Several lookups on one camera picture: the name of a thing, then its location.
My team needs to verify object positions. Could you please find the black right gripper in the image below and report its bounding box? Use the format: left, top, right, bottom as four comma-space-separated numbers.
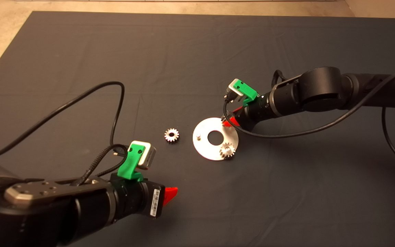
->
222, 93, 274, 132

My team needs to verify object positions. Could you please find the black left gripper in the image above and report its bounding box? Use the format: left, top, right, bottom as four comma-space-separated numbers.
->
110, 173, 178, 222

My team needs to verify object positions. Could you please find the round metal carrier plate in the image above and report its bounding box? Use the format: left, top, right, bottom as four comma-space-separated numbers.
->
192, 117, 239, 161

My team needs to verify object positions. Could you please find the dark grey table cloth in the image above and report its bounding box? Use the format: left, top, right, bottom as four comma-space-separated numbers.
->
0, 11, 395, 247

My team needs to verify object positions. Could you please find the silver right camera box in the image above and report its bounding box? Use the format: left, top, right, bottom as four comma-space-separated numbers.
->
227, 79, 244, 103

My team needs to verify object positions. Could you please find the silver camera box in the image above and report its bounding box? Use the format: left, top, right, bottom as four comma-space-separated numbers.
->
130, 140, 157, 171
227, 79, 244, 103

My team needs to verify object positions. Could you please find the green right camera mount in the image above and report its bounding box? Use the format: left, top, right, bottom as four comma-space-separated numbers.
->
234, 79, 260, 107

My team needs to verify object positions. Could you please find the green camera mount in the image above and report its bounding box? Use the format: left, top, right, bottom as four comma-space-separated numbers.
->
117, 143, 146, 182
234, 79, 260, 107

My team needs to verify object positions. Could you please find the silver left camera box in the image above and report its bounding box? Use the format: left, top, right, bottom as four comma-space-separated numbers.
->
130, 140, 157, 171

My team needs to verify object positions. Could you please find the smooth black right camera cable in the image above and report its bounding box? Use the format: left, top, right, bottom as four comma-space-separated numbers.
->
223, 71, 395, 139

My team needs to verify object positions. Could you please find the green left camera mount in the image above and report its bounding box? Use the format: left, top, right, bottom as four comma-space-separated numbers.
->
117, 143, 146, 182

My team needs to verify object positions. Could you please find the braided black right arm cable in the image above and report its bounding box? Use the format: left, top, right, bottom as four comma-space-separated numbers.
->
272, 70, 287, 88

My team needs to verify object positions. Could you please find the braided black arm cable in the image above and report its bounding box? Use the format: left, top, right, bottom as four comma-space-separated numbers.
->
272, 70, 287, 88
71, 144, 128, 187

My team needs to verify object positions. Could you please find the braided black left arm cable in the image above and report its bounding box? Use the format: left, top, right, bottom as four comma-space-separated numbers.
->
71, 144, 128, 187

